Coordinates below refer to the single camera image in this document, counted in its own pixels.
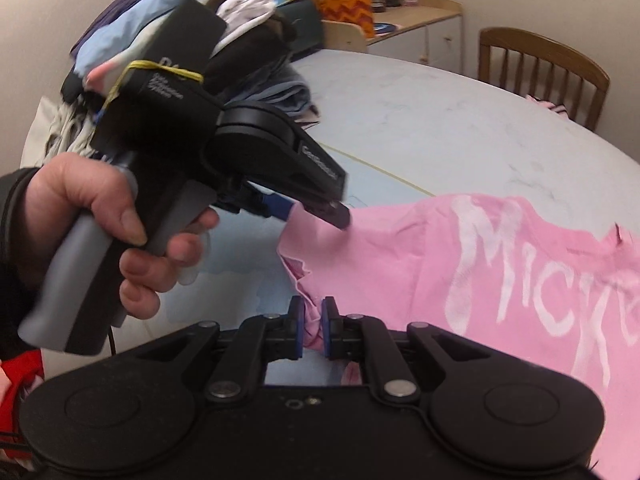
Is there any light wooden cabinet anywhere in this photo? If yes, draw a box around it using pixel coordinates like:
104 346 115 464
320 0 466 67

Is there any pink striped cloth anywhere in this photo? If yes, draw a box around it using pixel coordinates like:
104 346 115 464
523 93 569 119

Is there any dark teal bag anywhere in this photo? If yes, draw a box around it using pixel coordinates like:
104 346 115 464
276 0 327 59

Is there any wooden chair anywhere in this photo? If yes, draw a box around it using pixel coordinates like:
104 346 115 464
477 26 611 133

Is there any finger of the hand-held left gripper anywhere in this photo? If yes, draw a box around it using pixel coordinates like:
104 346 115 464
215 185 292 222
299 199 352 232

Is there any pile of clothes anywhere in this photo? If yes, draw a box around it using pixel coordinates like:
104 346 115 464
20 0 321 171

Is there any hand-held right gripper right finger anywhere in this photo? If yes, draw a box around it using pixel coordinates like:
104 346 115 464
320 296 507 406

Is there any red cloth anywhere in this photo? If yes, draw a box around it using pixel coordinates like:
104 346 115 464
0 350 49 462

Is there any pink printed t-shirt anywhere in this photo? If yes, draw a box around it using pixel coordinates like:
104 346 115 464
276 192 640 477

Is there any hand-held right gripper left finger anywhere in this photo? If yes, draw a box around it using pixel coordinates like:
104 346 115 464
135 296 306 404

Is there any person's left forearm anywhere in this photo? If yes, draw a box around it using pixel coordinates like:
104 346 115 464
0 166 51 362

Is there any person's left hand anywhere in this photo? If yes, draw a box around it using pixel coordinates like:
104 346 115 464
25 153 221 318

